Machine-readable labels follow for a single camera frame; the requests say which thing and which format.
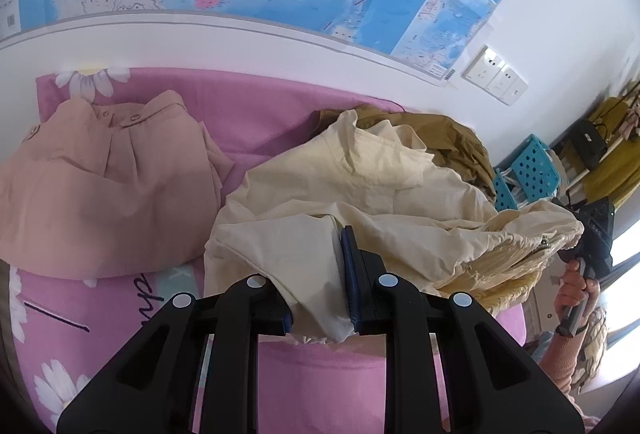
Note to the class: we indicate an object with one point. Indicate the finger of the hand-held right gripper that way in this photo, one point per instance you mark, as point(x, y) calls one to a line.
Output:
point(571, 255)

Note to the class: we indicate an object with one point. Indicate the person's right forearm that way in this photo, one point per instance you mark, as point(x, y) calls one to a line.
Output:
point(560, 359)

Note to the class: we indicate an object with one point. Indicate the pink floral bedsheet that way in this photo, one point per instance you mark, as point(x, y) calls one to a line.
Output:
point(260, 114)

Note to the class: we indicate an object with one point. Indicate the dusty pink shirt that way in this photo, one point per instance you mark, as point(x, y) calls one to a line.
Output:
point(100, 194)

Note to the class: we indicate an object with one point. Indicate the yellow cloth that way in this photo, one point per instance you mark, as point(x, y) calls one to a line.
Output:
point(617, 167)

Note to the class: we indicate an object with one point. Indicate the teal plastic basket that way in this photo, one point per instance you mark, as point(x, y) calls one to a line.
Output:
point(532, 164)

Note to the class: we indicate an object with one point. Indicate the cream jacket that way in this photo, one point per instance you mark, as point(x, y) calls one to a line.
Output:
point(400, 194)

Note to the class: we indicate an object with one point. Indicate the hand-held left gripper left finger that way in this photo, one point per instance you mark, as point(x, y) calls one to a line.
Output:
point(265, 309)

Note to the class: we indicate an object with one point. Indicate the white wall socket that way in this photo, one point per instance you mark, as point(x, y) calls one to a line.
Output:
point(507, 84)
point(482, 64)

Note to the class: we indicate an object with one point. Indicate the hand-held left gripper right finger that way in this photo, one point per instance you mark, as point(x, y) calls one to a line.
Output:
point(349, 274)

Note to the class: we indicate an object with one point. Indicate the black bag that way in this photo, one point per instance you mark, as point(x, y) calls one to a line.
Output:
point(587, 142)

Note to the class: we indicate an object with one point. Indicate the person's right hand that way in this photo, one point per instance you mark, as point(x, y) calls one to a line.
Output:
point(572, 286)

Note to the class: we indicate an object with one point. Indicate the beige knitted cloth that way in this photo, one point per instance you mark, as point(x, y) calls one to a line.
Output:
point(595, 344)

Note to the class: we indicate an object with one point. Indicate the olive brown garment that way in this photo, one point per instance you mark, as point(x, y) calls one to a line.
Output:
point(460, 144)

